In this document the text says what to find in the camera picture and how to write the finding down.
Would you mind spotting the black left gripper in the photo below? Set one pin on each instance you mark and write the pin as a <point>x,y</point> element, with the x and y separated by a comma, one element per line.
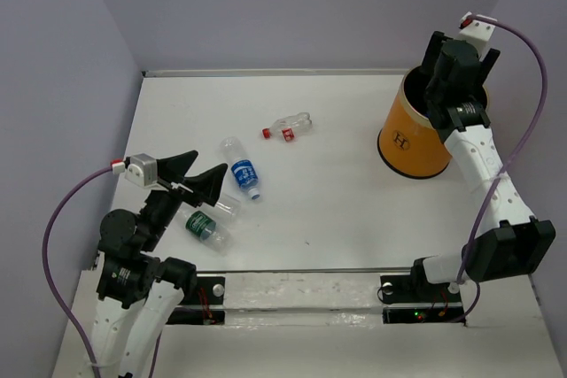
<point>207,185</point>

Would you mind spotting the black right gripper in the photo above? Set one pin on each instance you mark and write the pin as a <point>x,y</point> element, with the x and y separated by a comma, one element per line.
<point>485,69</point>

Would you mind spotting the blue label bottle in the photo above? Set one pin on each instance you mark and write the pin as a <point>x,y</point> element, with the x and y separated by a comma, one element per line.
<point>241,167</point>

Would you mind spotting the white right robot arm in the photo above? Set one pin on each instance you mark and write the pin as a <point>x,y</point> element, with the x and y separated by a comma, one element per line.
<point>507,239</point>

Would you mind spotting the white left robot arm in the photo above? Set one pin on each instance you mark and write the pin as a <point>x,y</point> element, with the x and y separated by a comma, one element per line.
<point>136,292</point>

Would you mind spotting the orange cylindrical bin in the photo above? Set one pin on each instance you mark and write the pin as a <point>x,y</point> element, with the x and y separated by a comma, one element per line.
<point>407,142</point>

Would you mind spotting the clear plastic bottle no label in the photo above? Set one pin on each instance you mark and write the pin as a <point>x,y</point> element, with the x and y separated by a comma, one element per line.
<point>226,209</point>

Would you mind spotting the green label plastic bottle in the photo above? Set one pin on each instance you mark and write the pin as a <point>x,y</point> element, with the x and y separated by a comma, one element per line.
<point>203,228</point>

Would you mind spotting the silver bolt left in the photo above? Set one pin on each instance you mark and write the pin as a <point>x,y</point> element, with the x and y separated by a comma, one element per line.
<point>218,290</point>

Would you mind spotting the silver bolt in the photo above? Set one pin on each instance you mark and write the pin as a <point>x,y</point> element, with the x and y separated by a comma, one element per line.
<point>387,288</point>
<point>218,290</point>

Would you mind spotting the red cap small bottle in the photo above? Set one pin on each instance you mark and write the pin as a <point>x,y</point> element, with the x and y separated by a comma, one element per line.
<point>289,128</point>

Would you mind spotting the silver bolt right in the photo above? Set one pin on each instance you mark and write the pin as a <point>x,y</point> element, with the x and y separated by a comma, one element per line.
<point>387,288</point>

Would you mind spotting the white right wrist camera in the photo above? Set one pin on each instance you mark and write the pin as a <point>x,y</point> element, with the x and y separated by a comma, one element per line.
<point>475,32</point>

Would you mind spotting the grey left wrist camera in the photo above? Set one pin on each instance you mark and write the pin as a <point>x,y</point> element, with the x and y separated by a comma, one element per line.
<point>140,169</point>

